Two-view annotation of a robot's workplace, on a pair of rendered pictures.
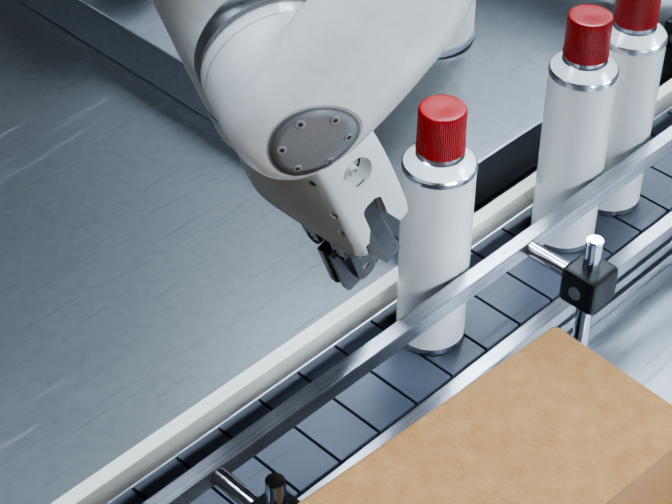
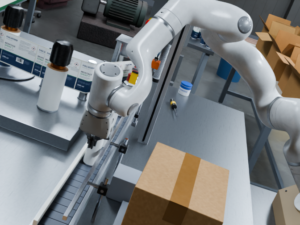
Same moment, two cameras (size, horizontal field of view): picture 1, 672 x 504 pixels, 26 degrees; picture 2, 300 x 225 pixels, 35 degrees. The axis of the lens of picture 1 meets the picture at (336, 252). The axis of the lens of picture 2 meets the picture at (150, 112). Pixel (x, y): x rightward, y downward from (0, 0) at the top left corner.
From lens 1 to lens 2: 0.94 m
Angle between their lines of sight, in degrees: 41
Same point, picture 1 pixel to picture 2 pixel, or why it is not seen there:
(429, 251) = (99, 142)
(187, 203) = (11, 145)
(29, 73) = not seen: outside the picture
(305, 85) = (135, 99)
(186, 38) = (106, 93)
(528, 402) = (163, 151)
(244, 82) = (125, 99)
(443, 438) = (156, 156)
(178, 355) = (33, 174)
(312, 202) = (102, 127)
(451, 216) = not seen: hidden behind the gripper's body
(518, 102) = (75, 121)
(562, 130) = not seen: hidden behind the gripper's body
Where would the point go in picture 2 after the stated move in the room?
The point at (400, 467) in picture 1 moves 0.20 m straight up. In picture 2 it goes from (154, 160) to (177, 98)
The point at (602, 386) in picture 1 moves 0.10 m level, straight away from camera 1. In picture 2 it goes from (170, 148) to (158, 132)
